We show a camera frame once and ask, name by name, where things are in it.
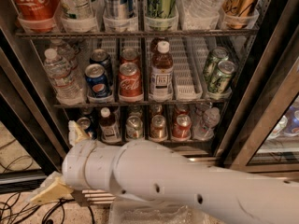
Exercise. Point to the water bottle bottom shelf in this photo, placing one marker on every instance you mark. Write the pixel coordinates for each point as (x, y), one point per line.
(205, 123)

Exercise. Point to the red Coca-Cola can rear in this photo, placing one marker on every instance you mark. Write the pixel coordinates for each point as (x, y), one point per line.
(130, 56)

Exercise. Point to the large Coca-Cola bottle top shelf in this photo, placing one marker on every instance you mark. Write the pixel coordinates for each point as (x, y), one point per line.
(38, 16)

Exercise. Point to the green soda can rear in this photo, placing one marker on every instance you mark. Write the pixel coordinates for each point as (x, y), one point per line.
(213, 58)

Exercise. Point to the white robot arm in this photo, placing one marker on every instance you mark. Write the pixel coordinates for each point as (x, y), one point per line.
(148, 172)

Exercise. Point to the green soda can front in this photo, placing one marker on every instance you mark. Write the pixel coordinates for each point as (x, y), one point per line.
(221, 77)

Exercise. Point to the clear water bottle front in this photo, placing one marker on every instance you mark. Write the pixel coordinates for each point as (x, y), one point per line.
(62, 79)

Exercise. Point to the blue Pepsi can front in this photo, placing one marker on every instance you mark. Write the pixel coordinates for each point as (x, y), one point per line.
(96, 79)

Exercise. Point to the white empty shelf tray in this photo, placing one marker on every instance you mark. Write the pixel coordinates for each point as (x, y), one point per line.
(186, 83)

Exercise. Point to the stainless fridge base grille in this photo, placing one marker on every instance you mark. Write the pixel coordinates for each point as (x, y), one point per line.
(99, 196)

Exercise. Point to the red coca-cola can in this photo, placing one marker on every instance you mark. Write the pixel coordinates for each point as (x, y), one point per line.
(130, 56)
(130, 80)

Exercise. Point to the silver green can bottom shelf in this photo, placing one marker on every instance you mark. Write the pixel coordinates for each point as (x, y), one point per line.
(134, 127)

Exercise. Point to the green tall can top shelf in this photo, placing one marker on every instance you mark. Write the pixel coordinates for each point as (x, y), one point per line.
(161, 9)

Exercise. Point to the green soda can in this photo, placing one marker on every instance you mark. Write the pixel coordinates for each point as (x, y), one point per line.
(213, 58)
(221, 77)

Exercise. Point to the clear plastic bin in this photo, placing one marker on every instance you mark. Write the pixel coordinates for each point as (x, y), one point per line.
(132, 212)

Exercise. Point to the glass fridge door right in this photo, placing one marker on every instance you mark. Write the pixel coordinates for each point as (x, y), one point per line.
(252, 150)

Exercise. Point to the cans behind glass door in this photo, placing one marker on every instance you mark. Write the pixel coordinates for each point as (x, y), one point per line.
(288, 124)

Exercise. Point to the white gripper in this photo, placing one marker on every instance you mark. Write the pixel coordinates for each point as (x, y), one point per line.
(74, 163)

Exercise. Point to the gold tall can top shelf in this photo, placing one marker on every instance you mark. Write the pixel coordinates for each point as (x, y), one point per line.
(239, 10)

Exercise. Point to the small tea bottle bottom shelf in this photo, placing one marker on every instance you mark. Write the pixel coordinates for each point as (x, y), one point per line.
(109, 126)

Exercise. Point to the brown tea bottle rear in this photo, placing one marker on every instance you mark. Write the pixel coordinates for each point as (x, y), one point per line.
(155, 43)

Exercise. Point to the dark Pepsi can rear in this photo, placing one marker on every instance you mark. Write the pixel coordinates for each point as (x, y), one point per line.
(101, 57)

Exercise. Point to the red Coca-Cola can front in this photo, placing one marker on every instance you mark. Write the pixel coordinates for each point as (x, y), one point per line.
(130, 80)

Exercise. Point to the orange can bottom shelf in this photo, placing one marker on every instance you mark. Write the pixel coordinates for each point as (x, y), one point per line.
(158, 127)

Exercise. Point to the clear water bottle top shelf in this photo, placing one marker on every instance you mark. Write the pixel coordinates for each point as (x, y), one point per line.
(207, 0)

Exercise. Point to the Pepsi can bottom shelf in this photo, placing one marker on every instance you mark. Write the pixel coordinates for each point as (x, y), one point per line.
(87, 126)

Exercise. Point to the red can bottom shelf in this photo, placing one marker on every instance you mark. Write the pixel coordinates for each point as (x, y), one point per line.
(182, 126)

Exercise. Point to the silver blue tall can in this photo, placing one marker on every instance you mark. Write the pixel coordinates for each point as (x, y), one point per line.
(119, 9)

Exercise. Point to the brown tea bottle white cap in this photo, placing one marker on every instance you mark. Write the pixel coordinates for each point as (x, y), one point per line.
(161, 72)

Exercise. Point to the clear water bottle behind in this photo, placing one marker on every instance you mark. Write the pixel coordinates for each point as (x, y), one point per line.
(65, 50)

